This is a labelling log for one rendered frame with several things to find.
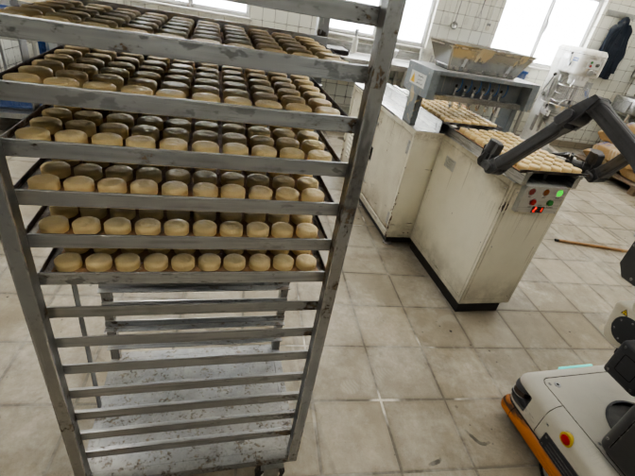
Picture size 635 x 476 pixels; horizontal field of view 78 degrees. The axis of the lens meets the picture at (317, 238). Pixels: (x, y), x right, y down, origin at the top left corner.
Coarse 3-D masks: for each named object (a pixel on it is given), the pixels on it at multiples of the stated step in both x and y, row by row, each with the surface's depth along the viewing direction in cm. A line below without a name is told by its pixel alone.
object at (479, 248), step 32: (448, 160) 233; (448, 192) 232; (480, 192) 205; (512, 192) 185; (416, 224) 268; (448, 224) 232; (480, 224) 204; (512, 224) 196; (544, 224) 201; (416, 256) 273; (448, 256) 231; (480, 256) 204; (512, 256) 209; (448, 288) 231; (480, 288) 218; (512, 288) 224
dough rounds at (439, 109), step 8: (424, 104) 262; (432, 104) 266; (440, 104) 276; (456, 104) 281; (432, 112) 250; (440, 112) 251; (448, 112) 256; (456, 112) 257; (464, 112) 259; (472, 112) 264; (448, 120) 234; (456, 120) 236; (464, 120) 239; (472, 120) 243; (480, 120) 247
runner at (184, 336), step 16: (80, 336) 87; (96, 336) 88; (112, 336) 89; (128, 336) 90; (144, 336) 91; (160, 336) 92; (176, 336) 93; (192, 336) 94; (208, 336) 95; (224, 336) 96; (240, 336) 97; (256, 336) 98; (272, 336) 100
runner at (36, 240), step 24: (48, 240) 73; (72, 240) 74; (96, 240) 75; (120, 240) 76; (144, 240) 77; (168, 240) 78; (192, 240) 79; (216, 240) 81; (240, 240) 82; (264, 240) 83; (288, 240) 84; (312, 240) 86
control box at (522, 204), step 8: (528, 184) 182; (536, 184) 184; (544, 184) 186; (520, 192) 185; (528, 192) 183; (536, 192) 184; (552, 192) 186; (520, 200) 185; (528, 200) 186; (544, 200) 188; (560, 200) 190; (512, 208) 189; (520, 208) 187; (528, 208) 188; (544, 208) 191; (552, 208) 192
